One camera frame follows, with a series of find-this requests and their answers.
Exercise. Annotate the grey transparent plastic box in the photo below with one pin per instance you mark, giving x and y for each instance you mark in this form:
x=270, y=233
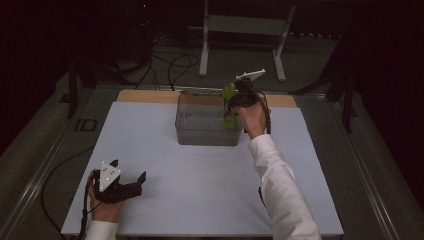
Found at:
x=203, y=130

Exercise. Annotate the black floor plate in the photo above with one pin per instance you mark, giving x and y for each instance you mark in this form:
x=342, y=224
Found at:
x=86, y=125

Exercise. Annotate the person's left hand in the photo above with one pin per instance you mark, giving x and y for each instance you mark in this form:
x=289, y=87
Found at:
x=106, y=211

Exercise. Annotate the white table mat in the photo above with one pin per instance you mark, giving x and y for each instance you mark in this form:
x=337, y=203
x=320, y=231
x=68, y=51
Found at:
x=186, y=186

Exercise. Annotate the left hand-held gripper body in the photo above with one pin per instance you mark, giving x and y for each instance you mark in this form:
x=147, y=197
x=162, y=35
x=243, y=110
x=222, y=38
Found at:
x=115, y=190

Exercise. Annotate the person's right hand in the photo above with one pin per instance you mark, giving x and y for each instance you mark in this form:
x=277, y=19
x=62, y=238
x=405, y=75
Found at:
x=255, y=120

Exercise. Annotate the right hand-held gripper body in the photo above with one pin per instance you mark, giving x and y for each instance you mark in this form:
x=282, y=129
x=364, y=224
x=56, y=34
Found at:
x=248, y=96

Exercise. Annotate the black stand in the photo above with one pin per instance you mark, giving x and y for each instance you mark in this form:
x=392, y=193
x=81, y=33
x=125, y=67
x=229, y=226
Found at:
x=80, y=80
x=340, y=86

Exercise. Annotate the green cartoon phone case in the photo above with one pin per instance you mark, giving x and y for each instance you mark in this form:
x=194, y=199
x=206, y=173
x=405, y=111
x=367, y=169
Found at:
x=229, y=110

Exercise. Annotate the grey metal stand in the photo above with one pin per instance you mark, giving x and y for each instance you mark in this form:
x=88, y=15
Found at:
x=246, y=25

